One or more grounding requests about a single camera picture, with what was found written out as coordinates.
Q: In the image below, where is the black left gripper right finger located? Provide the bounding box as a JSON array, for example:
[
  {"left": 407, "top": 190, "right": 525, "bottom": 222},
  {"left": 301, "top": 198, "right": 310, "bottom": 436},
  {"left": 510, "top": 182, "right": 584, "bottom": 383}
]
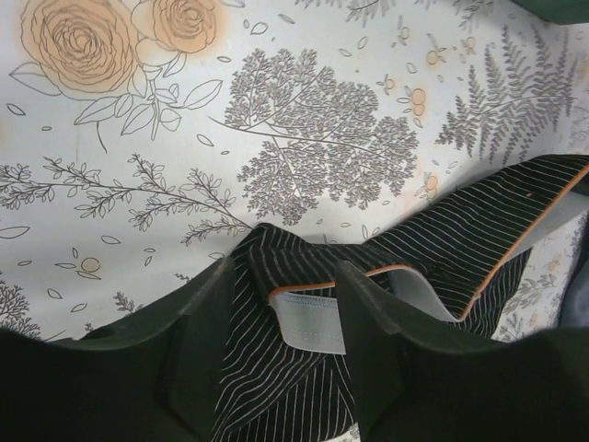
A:
[{"left": 335, "top": 262, "right": 588, "bottom": 441}]

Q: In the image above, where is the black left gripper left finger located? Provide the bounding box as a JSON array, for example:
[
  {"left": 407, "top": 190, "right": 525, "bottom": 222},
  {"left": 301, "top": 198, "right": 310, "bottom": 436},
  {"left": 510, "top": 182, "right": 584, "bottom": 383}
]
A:
[{"left": 1, "top": 258, "right": 236, "bottom": 441}]

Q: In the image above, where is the black pinstriped underwear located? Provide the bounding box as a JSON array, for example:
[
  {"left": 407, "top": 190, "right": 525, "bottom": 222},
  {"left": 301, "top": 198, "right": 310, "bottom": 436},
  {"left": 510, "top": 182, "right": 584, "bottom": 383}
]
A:
[{"left": 213, "top": 155, "right": 588, "bottom": 441}]

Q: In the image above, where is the grey-blue folded cloth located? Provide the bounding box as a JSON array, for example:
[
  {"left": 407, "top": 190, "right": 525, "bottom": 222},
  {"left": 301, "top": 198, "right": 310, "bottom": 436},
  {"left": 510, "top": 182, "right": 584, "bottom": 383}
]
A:
[{"left": 558, "top": 260, "right": 589, "bottom": 328}]

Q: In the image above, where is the floral patterned table mat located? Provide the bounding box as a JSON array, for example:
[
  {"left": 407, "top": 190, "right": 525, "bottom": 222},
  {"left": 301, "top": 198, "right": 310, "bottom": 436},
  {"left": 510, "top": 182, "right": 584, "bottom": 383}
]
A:
[{"left": 1, "top": 1, "right": 588, "bottom": 359}]

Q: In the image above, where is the green compartment bin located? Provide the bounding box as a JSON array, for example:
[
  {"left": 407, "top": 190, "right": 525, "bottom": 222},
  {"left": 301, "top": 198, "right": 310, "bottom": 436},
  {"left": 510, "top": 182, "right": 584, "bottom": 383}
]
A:
[{"left": 520, "top": 0, "right": 589, "bottom": 25}]

